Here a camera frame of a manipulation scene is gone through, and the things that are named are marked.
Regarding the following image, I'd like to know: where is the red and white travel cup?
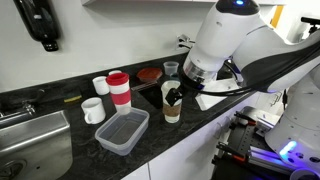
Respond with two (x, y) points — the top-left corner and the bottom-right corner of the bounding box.
(105, 72), (132, 116)

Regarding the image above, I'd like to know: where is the metal cabinet drawer handle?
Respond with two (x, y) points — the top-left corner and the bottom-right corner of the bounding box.
(269, 91), (284, 107)

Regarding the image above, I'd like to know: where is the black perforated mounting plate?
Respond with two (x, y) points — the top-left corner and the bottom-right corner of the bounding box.
(229, 106), (269, 153)

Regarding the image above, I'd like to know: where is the black wall soap dispenser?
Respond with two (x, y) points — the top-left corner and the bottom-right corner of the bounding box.
(13, 0), (62, 53)

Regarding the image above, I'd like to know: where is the large white ceramic mug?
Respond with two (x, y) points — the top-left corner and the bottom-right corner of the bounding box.
(80, 97), (107, 125)

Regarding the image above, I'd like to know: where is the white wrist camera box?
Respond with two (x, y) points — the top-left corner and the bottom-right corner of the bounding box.
(194, 78), (242, 112)

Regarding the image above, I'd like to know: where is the clear plastic food container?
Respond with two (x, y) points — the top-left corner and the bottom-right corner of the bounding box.
(94, 107), (150, 157)

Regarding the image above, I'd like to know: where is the brown wooden strip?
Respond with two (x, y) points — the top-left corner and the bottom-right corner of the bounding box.
(131, 81), (158, 92)

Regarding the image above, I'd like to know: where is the yellow door frame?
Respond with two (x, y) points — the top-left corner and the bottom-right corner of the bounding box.
(269, 4), (285, 29)

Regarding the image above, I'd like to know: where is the white and brown paper cup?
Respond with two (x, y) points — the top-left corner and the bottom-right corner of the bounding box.
(160, 80), (184, 124)

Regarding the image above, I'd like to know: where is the black power cable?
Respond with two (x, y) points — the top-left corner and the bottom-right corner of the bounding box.
(281, 88), (290, 113)

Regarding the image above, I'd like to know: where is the yellow and green sponge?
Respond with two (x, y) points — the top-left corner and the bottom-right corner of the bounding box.
(63, 88), (83, 104)

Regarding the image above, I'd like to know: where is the stainless steel sink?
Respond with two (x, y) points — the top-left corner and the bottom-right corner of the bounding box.
(0, 109), (74, 180)

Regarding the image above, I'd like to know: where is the low white cup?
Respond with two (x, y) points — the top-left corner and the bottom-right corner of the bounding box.
(108, 69), (123, 77)

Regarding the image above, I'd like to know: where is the small clear plastic cup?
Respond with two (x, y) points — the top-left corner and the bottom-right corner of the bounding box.
(163, 61), (180, 76)

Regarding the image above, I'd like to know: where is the metal sink faucet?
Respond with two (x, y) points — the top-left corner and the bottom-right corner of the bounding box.
(0, 102), (37, 122)

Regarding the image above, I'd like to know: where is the red-brown round lid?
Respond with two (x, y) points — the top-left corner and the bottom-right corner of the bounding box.
(136, 67), (164, 84)

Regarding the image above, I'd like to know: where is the teal mug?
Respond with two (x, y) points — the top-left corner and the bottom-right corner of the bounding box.
(169, 72), (182, 82)

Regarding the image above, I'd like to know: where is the black clamp with orange tip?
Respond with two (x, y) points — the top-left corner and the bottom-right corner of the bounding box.
(215, 141), (255, 164)

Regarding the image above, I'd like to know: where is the black camera tripod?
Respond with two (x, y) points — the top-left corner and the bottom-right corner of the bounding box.
(300, 16), (320, 36)

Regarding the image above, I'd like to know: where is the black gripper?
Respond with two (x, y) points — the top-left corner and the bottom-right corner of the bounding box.
(164, 68), (203, 108)

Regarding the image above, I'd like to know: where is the white wall outlet with plugs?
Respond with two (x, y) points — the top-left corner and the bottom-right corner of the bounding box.
(175, 33), (196, 51)

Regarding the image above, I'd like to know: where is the aluminium extrusion rail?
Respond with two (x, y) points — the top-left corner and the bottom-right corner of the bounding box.
(248, 145), (296, 176)

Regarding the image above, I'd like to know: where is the black clamp with red handle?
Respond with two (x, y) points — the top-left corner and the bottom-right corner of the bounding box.
(233, 111), (258, 127)

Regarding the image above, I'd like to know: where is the small white cup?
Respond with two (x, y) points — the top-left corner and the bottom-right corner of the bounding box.
(92, 76), (110, 96)

